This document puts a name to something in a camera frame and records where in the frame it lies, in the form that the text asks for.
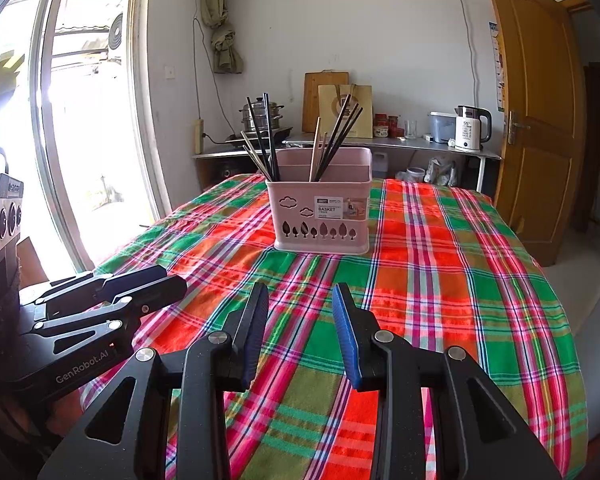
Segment white electric kettle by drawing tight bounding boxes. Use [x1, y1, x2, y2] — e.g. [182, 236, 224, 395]
[452, 105, 493, 153]

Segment metal shelf table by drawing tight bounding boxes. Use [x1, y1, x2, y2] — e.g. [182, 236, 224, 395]
[282, 132, 502, 193]

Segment bunch of black chopsticks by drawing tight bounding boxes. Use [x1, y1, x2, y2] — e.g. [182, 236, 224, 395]
[240, 94, 361, 183]

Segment brown paper bag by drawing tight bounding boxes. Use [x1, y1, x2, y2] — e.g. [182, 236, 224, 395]
[317, 84, 374, 140]

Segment black induction cooker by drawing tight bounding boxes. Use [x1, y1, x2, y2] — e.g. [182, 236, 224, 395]
[223, 127, 293, 149]

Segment wall poster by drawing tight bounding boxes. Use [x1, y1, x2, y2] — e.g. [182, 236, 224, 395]
[489, 21, 506, 113]

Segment wooden cutting board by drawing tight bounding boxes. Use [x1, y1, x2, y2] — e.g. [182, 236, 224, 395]
[301, 71, 351, 133]

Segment crumpled plastic bag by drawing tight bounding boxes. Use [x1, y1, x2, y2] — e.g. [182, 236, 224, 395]
[425, 157, 458, 186]

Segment steel steamer pot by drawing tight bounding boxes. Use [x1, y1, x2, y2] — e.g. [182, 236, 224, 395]
[238, 101, 285, 133]

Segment clear plastic container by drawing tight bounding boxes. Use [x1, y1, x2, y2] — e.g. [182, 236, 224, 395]
[427, 111, 458, 145]

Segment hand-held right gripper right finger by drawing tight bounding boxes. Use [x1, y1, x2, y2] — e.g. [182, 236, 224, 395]
[331, 282, 563, 480]

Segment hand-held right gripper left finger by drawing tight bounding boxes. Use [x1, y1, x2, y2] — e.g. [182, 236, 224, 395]
[37, 282, 271, 480]

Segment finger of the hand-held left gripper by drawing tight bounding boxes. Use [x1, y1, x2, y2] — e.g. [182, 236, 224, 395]
[35, 265, 169, 319]
[29, 275, 189, 354]

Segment white window frame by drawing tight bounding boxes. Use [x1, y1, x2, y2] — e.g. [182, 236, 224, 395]
[30, 0, 173, 271]

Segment black chopstick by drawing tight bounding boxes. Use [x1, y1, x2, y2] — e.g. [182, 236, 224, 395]
[245, 96, 272, 182]
[320, 106, 365, 182]
[262, 92, 281, 182]

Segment low metal rack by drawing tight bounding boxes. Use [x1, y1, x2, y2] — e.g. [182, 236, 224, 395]
[192, 145, 281, 192]

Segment wooden door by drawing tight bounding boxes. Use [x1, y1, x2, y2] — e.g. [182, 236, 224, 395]
[480, 0, 588, 267]

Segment pink plastic basket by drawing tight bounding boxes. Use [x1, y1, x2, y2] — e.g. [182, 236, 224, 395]
[266, 147, 373, 254]

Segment wooden chopstick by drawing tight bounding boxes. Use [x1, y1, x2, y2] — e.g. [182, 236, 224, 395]
[309, 117, 322, 182]

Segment white wall cable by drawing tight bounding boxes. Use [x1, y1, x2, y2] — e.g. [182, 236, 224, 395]
[447, 0, 481, 111]

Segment plaid tablecloth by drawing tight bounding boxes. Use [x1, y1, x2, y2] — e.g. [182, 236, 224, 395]
[80, 172, 588, 480]

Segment beige hanging cloth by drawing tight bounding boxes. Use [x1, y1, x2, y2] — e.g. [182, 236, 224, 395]
[200, 0, 244, 75]

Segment outdoor air conditioner unit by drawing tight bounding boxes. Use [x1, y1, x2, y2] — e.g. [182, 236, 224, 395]
[107, 10, 126, 63]

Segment black power cable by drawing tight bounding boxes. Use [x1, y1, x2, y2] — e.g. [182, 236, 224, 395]
[192, 17, 231, 134]

